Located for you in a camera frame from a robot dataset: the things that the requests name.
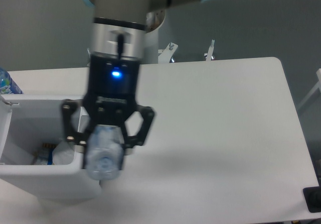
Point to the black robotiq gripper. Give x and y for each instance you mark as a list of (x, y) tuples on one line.
[(111, 88)]

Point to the clear plastic bottle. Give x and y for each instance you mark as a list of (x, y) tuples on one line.
[(104, 153)]

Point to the white paper napkin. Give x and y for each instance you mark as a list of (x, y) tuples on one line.
[(63, 154)]

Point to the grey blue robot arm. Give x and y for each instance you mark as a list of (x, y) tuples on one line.
[(117, 51)]

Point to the white open trash can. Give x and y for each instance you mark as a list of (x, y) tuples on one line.
[(30, 122)]

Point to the blue yellow snack wrapper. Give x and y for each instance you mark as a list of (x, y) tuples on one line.
[(51, 148)]

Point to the clear wrapper in bin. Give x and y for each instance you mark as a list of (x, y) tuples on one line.
[(42, 157)]

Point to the blue labelled drink bottle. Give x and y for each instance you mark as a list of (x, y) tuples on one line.
[(8, 85)]

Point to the black device at table edge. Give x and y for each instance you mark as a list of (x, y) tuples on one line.
[(312, 198)]

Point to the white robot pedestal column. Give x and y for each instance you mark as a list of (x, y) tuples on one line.
[(154, 21)]

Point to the right white base bracket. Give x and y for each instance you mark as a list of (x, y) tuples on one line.
[(209, 55)]

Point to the white frame right edge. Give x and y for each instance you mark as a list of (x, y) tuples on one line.
[(311, 96)]

